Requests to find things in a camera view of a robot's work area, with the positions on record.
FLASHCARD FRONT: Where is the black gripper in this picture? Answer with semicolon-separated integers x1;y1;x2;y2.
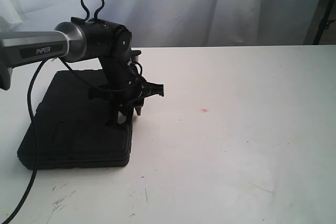
101;50;144;126

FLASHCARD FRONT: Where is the black plastic tool case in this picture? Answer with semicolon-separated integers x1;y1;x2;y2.
17;70;133;170

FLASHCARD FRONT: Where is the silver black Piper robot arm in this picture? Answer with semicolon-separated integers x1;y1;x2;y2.
1;17;144;115

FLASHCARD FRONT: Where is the white backdrop curtain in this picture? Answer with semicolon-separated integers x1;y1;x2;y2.
1;0;319;47

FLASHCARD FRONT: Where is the black stand pole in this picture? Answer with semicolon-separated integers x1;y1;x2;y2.
312;0;335;45

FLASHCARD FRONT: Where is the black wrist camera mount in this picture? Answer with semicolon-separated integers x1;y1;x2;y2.
88;82;164;103

